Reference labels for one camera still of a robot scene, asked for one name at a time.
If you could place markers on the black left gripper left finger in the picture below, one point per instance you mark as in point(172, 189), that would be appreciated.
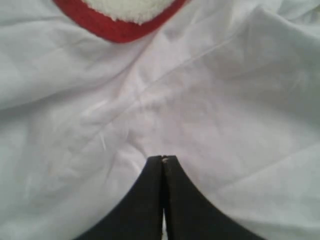
point(139, 215)

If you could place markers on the white t-shirt red lettering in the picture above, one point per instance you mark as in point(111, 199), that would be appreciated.
point(230, 87)

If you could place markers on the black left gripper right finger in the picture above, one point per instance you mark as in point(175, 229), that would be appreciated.
point(189, 215)

